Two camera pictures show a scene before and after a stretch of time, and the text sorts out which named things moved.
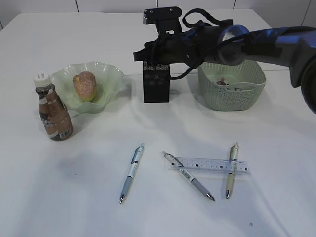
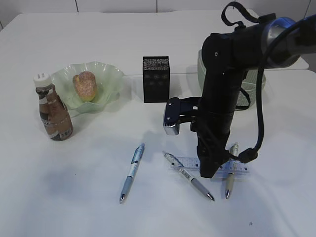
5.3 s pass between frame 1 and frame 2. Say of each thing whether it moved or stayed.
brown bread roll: stayed
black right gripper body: moved
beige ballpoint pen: stayed
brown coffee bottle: stayed
